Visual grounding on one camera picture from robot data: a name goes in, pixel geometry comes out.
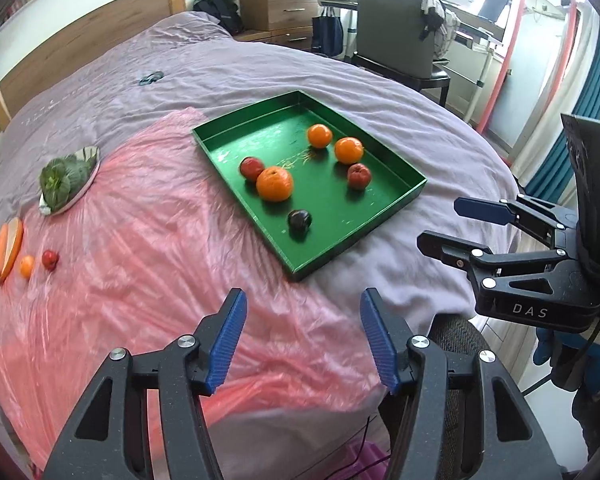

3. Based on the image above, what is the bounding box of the person's right hand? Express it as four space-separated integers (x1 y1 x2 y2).
532 327 600 401

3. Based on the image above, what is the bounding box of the green tray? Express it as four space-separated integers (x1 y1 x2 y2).
191 91 427 283

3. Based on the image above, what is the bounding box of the pink plastic sheet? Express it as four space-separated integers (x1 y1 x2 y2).
0 107 396 480

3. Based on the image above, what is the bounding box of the dark monitor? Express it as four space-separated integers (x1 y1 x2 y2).
480 0 512 23

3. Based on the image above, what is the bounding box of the person's right forearm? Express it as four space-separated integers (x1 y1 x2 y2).
571 385 600 471

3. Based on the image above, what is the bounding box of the grey chair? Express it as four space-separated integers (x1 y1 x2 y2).
347 0 453 106

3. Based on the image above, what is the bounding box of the orange-rimmed plate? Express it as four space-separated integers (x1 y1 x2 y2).
0 216 26 283

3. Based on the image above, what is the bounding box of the green bok choy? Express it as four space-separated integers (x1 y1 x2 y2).
39 156 93 209

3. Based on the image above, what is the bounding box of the grey jacket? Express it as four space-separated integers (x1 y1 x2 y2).
419 0 461 58

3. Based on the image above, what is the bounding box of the dark plum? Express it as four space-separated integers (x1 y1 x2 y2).
287 209 313 238

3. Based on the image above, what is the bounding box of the navy tote bag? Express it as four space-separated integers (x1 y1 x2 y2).
311 7 344 57

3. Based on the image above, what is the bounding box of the black backpack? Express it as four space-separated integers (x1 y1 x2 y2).
192 0 245 36

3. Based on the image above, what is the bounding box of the wooden headboard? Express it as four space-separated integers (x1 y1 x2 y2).
0 0 186 133

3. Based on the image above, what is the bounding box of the teal curtain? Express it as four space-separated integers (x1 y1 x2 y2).
522 15 600 201

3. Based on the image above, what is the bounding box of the wooden drawer cabinet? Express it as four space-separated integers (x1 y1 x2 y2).
237 0 323 51

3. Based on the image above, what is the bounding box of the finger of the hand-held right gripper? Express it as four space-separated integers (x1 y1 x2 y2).
416 230 568 291
454 193 580 251

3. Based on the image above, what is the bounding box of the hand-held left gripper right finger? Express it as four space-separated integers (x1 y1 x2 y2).
360 287 563 480

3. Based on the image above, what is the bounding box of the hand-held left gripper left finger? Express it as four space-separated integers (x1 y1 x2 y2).
42 287 248 480

